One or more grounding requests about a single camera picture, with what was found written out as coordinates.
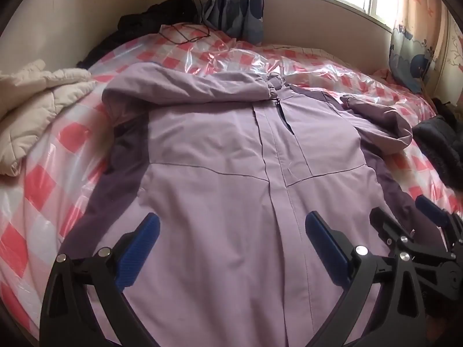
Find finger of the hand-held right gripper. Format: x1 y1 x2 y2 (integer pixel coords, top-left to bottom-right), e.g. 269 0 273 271
369 207 440 261
415 194 463 252

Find black puffer jacket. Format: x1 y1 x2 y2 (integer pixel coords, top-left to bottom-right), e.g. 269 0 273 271
412 97 463 189

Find pink checkered plastic bed sheet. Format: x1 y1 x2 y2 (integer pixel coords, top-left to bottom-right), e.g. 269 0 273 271
0 25 451 333

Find wardrobe door with tree pattern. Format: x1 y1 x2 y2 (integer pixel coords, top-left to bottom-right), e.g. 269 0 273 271
432 7 463 105

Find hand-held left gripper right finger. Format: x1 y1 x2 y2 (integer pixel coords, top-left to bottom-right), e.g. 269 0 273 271
305 211 427 347

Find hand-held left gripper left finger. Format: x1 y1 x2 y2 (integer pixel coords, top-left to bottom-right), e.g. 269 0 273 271
39 213 160 347

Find cream quilted jacket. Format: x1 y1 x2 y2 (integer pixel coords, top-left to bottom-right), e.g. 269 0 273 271
0 60 98 178

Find black cable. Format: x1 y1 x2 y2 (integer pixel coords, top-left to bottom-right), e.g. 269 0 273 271
158 0 211 46

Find blue printed curtain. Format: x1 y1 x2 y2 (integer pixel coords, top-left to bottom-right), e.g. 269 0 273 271
203 0 266 46

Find purple jacket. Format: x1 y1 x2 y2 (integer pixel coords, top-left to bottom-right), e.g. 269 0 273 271
60 61 444 347

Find pile of black clothes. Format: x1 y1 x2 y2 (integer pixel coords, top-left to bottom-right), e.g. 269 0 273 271
76 0 199 69

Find blue cartoon print pillow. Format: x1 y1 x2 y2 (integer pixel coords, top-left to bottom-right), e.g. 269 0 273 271
389 22 440 93

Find pink curtain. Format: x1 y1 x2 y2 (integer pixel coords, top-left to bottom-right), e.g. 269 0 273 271
392 0 463 91

